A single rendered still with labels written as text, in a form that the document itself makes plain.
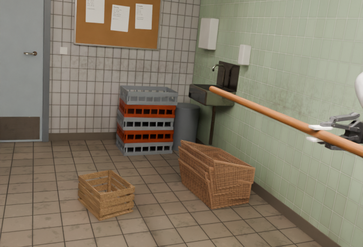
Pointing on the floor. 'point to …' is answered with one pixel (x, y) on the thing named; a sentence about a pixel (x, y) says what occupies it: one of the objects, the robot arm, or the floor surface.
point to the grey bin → (185, 124)
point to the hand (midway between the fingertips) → (319, 133)
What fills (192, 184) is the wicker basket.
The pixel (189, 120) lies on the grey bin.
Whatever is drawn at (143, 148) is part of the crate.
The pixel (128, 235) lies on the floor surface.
